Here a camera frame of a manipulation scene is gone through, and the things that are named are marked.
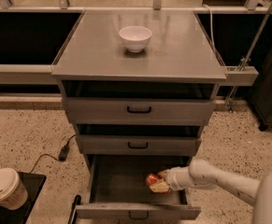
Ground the grey metal drawer cabinet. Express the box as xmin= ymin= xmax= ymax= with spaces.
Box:
xmin=50 ymin=8 xmax=227 ymax=221

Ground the white cable behind cabinet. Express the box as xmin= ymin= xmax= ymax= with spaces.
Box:
xmin=202 ymin=4 xmax=217 ymax=52

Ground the black power adapter with cable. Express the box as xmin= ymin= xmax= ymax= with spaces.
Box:
xmin=30 ymin=134 xmax=75 ymax=174

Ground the grey open bottom drawer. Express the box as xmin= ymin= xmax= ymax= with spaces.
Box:
xmin=77 ymin=155 xmax=201 ymax=221

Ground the grey top drawer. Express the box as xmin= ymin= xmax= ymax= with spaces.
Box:
xmin=63 ymin=98 xmax=214 ymax=126

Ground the black handle near drawer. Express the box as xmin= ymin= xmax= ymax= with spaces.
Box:
xmin=67 ymin=195 xmax=81 ymax=224

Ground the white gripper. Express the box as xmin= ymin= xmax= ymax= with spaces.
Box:
xmin=150 ymin=167 xmax=191 ymax=193

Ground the white lidded paper coffee cup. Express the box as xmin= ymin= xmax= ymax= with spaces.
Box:
xmin=0 ymin=168 xmax=28 ymax=210

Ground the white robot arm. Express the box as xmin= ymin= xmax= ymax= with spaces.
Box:
xmin=146 ymin=158 xmax=272 ymax=224

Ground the black side table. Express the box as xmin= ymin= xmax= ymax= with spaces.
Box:
xmin=0 ymin=170 xmax=46 ymax=224

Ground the red coke can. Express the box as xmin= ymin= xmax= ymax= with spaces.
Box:
xmin=146 ymin=174 xmax=163 ymax=187

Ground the white ceramic bowl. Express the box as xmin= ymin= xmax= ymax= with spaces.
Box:
xmin=119 ymin=26 xmax=152 ymax=52

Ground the grey middle drawer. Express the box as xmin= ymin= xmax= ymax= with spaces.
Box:
xmin=76 ymin=135 xmax=201 ymax=157

